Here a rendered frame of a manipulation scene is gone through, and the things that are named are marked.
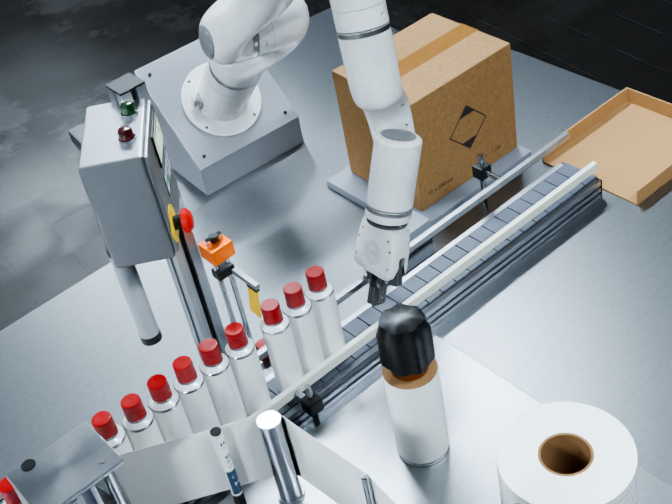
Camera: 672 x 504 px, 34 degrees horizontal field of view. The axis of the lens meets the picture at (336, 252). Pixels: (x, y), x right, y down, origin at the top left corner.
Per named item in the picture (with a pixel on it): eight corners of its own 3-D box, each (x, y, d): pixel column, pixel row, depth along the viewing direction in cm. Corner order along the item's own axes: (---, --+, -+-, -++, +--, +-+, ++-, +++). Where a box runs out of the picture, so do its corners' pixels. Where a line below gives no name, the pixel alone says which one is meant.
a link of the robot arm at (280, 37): (199, 50, 237) (218, -5, 215) (273, 25, 244) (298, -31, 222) (223, 97, 235) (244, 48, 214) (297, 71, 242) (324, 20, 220)
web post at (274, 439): (289, 511, 175) (265, 435, 163) (272, 495, 178) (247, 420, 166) (310, 493, 177) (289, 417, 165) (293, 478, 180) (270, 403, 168)
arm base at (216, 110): (197, 146, 251) (210, 114, 234) (169, 73, 254) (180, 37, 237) (272, 125, 257) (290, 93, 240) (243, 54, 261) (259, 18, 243)
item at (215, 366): (232, 442, 188) (204, 360, 175) (215, 427, 191) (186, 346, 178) (255, 425, 190) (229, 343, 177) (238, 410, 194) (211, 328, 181)
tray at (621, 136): (638, 205, 226) (638, 190, 224) (542, 162, 243) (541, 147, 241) (723, 138, 239) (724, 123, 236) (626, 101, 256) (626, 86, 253)
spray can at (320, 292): (333, 367, 198) (314, 285, 185) (314, 355, 201) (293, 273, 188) (353, 351, 200) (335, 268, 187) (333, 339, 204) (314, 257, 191)
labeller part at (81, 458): (43, 522, 149) (40, 517, 148) (6, 478, 156) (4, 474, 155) (125, 462, 154) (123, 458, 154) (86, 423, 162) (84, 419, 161)
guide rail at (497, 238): (185, 481, 181) (182, 473, 180) (181, 477, 182) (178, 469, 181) (598, 170, 227) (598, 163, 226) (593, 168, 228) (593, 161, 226)
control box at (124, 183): (115, 270, 164) (76, 169, 152) (121, 203, 178) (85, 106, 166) (181, 257, 164) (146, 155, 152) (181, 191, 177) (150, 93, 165)
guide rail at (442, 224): (152, 437, 183) (150, 432, 182) (149, 434, 184) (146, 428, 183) (569, 138, 228) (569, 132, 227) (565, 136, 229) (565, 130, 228)
